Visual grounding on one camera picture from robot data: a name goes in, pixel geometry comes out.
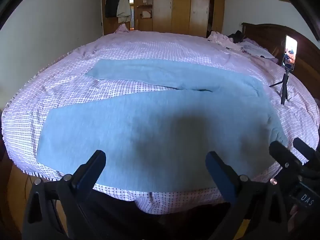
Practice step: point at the pink checked bedsheet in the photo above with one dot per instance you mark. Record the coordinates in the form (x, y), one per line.
(175, 47)

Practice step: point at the black phone tripod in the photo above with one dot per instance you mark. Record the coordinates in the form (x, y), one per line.
(285, 85)

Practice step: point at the dark crumpled clothing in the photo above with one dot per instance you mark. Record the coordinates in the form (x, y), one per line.
(237, 36)

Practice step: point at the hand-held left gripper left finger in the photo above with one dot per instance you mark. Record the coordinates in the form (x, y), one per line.
(91, 171)

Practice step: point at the dark wooden headboard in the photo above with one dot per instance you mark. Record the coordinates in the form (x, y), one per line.
(270, 37)

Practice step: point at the light blue pants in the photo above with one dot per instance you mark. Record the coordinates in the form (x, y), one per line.
(150, 130)

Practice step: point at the person's right hand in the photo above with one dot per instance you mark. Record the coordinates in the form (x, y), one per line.
(293, 217)

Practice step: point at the person's dark-clothed legs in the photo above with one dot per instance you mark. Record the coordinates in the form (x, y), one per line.
(120, 217)

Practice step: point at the pale pillow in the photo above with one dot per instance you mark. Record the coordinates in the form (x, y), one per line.
(252, 48)

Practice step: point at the beige hanging jacket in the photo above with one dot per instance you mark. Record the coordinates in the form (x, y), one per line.
(123, 7)

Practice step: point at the small pale box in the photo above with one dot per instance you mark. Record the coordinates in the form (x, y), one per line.
(146, 14)

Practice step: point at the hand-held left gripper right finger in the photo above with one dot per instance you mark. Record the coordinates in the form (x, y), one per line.
(220, 175)

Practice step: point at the pink crumpled clothes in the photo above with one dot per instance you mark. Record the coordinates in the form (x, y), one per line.
(220, 38)

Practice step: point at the wooden wardrobe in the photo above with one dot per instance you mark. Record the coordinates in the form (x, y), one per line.
(182, 5)

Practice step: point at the dark hanging jacket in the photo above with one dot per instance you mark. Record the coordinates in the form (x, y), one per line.
(111, 5)

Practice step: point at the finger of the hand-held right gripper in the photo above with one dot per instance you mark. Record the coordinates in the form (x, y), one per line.
(283, 155)
(305, 150)

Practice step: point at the smartphone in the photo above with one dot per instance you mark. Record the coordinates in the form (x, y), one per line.
(290, 52)

